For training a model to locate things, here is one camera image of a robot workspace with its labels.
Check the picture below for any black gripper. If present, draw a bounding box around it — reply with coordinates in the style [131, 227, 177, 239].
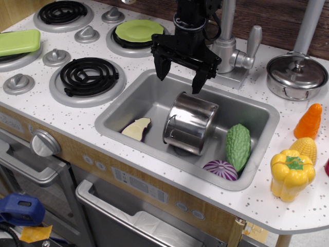
[151, 27, 221, 94]

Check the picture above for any small steel pot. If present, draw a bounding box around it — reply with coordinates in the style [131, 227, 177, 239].
[162, 92, 219, 156]

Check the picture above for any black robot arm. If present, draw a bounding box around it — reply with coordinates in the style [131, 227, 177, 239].
[151, 1, 222, 94]

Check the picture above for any grey toy sink basin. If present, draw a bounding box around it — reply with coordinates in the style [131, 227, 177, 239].
[95, 69, 280, 191]

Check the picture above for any steel pot with lid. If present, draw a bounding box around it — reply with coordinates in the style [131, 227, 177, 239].
[266, 52, 328, 101]

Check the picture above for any grey toy faucet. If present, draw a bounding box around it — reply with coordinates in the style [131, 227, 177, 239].
[209, 1, 262, 90]

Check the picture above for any green round plate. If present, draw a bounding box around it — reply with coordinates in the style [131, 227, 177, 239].
[115, 20, 164, 43]

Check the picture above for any toy eggplant half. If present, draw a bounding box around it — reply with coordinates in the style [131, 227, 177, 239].
[121, 117, 151, 142]

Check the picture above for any grey stove knob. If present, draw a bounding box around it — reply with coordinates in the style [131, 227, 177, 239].
[101, 7, 125, 24]
[43, 48, 71, 67]
[74, 25, 100, 44]
[3, 74, 35, 95]

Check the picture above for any green toy bitter gourd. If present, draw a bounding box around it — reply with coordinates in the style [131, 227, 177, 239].
[225, 123, 251, 173]

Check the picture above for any black front burner coil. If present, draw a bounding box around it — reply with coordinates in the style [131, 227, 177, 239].
[60, 58, 120, 97]

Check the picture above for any black burner coil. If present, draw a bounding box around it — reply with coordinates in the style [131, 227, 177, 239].
[38, 1, 88, 25]
[60, 58, 120, 97]

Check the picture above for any purple toy onion half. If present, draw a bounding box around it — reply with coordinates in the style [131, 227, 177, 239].
[203, 160, 238, 181]

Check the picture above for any orange toy carrot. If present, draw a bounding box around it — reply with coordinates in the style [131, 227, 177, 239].
[294, 103, 322, 140]

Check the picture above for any black back burner coil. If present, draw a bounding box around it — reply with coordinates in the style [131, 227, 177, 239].
[38, 1, 88, 25]

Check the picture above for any yellow toy corn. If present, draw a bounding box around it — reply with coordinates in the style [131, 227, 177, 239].
[290, 137, 317, 165]

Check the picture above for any yellow toy bell pepper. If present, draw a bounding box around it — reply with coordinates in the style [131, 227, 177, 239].
[270, 149, 316, 202]

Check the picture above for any grey oven dial knob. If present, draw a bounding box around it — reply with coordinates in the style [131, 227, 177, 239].
[30, 129, 61, 157]

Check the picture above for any green rectangular lid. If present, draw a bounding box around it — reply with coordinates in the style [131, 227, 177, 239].
[1, 29, 41, 57]

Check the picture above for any red toy piece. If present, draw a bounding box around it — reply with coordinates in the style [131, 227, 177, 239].
[324, 160, 329, 177]

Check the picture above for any yellow tape piece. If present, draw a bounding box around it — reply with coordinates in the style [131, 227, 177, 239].
[19, 225, 52, 243]

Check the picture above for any grey vertical post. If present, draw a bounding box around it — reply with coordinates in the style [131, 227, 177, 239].
[293, 0, 325, 56]

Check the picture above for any grey dishwasher door handle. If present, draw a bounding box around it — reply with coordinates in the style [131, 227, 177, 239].
[75, 179, 227, 247]

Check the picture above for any grey oven door handle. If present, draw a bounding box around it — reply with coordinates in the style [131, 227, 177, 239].
[1, 140, 72, 187]

